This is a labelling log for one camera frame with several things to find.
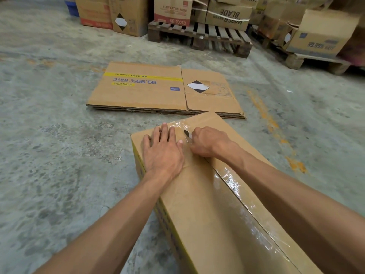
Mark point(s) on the person's right fingers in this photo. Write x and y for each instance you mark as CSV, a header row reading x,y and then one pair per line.
x,y
196,142

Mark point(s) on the light wooden pallet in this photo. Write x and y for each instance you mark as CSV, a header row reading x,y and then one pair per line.
x,y
313,59

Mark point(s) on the blue plastic crate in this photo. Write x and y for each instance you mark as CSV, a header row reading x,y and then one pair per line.
x,y
71,7

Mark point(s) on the person's left middle finger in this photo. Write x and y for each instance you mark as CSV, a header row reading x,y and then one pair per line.
x,y
164,132

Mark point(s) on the taped cardboard box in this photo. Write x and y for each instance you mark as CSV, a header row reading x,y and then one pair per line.
x,y
216,202

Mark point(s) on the plain cardboard box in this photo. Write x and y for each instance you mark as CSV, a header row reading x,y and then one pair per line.
x,y
281,9

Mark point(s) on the cardboard box with diamond mark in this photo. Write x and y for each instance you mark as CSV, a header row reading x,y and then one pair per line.
x,y
128,15

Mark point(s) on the person's right hand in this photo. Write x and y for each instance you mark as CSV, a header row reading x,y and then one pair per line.
x,y
209,142

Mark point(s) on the cardboard box with red label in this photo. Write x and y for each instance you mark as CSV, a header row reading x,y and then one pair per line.
x,y
173,9

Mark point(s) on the person's left thumb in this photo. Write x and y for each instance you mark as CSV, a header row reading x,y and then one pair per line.
x,y
180,146

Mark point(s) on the open cardboard box blue print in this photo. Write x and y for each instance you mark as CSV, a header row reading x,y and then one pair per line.
x,y
322,35

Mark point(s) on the cardboard box with red stripe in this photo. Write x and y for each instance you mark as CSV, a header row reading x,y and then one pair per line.
x,y
94,11

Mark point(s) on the stack of flattened cardboard boxes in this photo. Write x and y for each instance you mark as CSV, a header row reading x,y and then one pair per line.
x,y
159,91

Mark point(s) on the small cardboard box diamond mark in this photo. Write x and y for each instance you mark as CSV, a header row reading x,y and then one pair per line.
x,y
281,32

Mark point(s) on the person's left little finger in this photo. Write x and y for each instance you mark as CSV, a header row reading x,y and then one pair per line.
x,y
146,143

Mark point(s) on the person's left hand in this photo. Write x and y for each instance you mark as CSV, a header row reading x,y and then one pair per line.
x,y
164,159

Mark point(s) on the utility knife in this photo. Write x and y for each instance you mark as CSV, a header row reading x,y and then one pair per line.
x,y
188,134

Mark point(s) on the person's left forearm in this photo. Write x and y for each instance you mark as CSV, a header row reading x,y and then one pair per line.
x,y
108,228

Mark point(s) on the person's right forearm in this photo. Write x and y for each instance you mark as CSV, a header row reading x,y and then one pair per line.
x,y
302,214

